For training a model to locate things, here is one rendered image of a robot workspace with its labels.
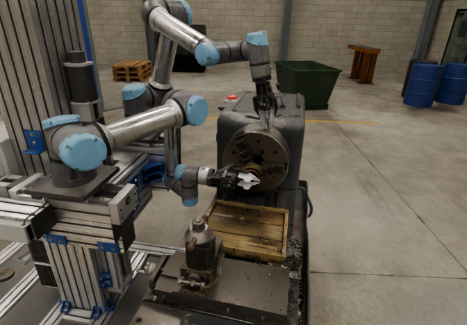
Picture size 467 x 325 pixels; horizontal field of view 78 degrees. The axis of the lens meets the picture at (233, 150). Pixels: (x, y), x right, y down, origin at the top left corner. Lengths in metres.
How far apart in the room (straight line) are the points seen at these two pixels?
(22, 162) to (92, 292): 0.76
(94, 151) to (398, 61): 12.16
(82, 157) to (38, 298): 1.35
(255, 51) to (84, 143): 0.62
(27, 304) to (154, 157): 1.14
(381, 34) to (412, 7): 1.21
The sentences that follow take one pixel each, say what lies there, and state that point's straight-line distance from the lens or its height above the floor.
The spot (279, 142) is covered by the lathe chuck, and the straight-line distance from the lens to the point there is 1.31.
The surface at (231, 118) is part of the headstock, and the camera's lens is 1.48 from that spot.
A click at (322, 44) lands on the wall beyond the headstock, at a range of 11.59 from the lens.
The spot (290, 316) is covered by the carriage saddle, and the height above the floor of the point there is 0.93.
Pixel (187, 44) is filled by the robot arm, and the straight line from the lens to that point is 1.09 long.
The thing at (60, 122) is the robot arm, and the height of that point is 1.39.
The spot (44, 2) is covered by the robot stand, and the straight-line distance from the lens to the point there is 1.31.
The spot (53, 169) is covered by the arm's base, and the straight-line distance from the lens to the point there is 1.15.
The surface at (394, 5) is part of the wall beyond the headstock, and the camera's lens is 12.33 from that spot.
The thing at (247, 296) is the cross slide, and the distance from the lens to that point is 0.93.
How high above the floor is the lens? 1.70
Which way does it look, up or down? 25 degrees down
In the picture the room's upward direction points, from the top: 1 degrees clockwise
